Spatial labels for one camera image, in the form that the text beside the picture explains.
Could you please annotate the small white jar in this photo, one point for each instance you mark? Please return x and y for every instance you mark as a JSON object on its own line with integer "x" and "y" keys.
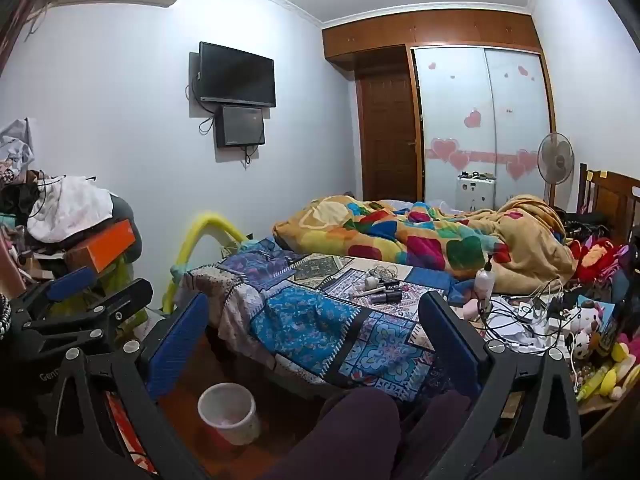
{"x": 373, "y": 280}

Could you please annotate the wooden headboard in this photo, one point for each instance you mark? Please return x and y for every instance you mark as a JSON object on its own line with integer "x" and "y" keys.
{"x": 610, "y": 202}

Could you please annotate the yellow plush toy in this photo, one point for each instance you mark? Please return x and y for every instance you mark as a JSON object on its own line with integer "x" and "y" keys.
{"x": 620, "y": 372}

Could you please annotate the wardrobe with heart stickers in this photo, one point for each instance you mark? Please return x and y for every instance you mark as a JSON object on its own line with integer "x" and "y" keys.
{"x": 480, "y": 110}

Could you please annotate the person's leg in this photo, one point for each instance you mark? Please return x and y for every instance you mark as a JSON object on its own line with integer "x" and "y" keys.
{"x": 345, "y": 440}
{"x": 435, "y": 435}

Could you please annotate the silver cosmetic pen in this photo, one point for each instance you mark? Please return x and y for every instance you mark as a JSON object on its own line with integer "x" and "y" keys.
{"x": 371, "y": 291}

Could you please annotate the dark cosmetic tube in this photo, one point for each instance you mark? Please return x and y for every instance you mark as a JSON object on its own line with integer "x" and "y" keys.
{"x": 386, "y": 299}

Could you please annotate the grey cushion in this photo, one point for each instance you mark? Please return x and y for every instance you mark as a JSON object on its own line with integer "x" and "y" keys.
{"x": 121, "y": 209}

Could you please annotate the person's left leg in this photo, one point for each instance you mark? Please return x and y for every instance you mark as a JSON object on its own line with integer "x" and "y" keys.
{"x": 345, "y": 440}

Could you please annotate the brown wooden door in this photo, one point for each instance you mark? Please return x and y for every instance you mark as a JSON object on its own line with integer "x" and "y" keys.
{"x": 389, "y": 135}

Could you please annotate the red printed bag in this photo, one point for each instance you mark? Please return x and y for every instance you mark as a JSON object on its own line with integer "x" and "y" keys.
{"x": 119, "y": 422}

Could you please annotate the white cloth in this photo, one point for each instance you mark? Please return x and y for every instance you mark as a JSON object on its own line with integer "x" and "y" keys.
{"x": 70, "y": 207}

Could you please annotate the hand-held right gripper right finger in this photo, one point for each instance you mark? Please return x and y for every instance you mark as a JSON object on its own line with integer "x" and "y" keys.
{"x": 452, "y": 345}

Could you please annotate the white plastic bag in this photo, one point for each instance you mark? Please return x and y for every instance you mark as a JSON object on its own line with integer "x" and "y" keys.
{"x": 15, "y": 142}

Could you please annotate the red plush toy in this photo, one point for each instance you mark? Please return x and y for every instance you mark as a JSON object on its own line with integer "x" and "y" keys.
{"x": 597, "y": 260}

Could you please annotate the black wall television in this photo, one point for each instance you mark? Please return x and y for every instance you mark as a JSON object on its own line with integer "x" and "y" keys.
{"x": 236, "y": 74}

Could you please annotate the yellow foam tube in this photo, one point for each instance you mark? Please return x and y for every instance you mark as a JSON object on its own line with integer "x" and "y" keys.
{"x": 202, "y": 237}

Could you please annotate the yellow green bottle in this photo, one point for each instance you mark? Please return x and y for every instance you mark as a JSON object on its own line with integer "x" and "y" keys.
{"x": 592, "y": 384}

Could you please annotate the green patterned cloth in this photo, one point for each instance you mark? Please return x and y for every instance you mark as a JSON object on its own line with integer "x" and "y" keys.
{"x": 120, "y": 272}

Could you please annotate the orange box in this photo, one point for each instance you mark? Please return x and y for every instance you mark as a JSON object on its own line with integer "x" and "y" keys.
{"x": 105, "y": 246}

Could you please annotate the person's right leg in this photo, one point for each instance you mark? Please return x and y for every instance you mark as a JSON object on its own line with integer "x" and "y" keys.
{"x": 435, "y": 435}

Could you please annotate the white plastic waste bin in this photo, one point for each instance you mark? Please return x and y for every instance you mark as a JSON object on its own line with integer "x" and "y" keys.
{"x": 227, "y": 412}

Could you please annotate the colourful heart fleece blanket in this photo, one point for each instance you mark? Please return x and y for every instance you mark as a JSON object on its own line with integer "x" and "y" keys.
{"x": 425, "y": 235}

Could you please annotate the spotted cow plush toy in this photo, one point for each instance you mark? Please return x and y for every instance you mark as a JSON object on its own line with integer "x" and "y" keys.
{"x": 582, "y": 322}

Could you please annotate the standing electric fan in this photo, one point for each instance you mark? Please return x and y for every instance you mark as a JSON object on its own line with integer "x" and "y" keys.
{"x": 555, "y": 160}

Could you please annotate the white pump lotion bottle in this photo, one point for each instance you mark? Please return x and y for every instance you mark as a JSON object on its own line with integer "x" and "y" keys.
{"x": 484, "y": 280}

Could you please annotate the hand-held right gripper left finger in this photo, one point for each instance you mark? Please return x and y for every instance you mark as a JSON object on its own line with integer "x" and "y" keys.
{"x": 177, "y": 345}

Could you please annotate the blue patchwork bed sheet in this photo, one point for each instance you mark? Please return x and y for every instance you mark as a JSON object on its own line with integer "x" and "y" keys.
{"x": 310, "y": 310}

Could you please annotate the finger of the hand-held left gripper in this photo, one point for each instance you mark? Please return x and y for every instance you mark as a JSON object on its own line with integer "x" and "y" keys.
{"x": 125, "y": 295}
{"x": 72, "y": 282}

